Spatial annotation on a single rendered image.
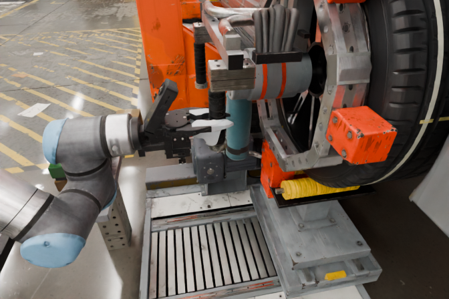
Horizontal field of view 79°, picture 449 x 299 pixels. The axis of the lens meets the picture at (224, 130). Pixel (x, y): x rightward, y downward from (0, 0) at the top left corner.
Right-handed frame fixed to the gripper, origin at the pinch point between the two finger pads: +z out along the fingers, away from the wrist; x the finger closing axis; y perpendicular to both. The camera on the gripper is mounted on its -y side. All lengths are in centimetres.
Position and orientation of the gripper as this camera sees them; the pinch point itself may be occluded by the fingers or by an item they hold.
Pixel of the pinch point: (226, 117)
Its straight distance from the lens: 60.7
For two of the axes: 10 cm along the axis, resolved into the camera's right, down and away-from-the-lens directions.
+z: 9.8, -1.0, 1.5
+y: 0.0, 8.3, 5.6
